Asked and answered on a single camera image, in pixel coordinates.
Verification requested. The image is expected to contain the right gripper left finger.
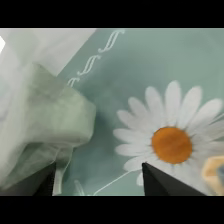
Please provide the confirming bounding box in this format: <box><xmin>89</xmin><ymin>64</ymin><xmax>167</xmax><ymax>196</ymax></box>
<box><xmin>0</xmin><ymin>161</ymin><xmax>57</xmax><ymax>197</ymax></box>

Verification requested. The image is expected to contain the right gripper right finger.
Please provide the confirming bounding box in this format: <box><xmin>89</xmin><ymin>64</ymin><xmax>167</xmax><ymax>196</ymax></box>
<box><xmin>141</xmin><ymin>161</ymin><xmax>206</xmax><ymax>197</ymax></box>

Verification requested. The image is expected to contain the light blue garment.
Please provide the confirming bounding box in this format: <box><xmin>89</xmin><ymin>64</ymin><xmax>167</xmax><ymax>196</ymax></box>
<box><xmin>215</xmin><ymin>165</ymin><xmax>224</xmax><ymax>183</ymax></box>

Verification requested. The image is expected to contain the beige garment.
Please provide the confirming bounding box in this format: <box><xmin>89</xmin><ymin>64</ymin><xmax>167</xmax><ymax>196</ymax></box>
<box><xmin>201</xmin><ymin>156</ymin><xmax>224</xmax><ymax>196</ymax></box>

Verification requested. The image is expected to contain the pale green T-shirt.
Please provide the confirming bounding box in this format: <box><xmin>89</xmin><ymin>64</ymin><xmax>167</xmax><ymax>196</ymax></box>
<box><xmin>0</xmin><ymin>27</ymin><xmax>98</xmax><ymax>197</ymax></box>

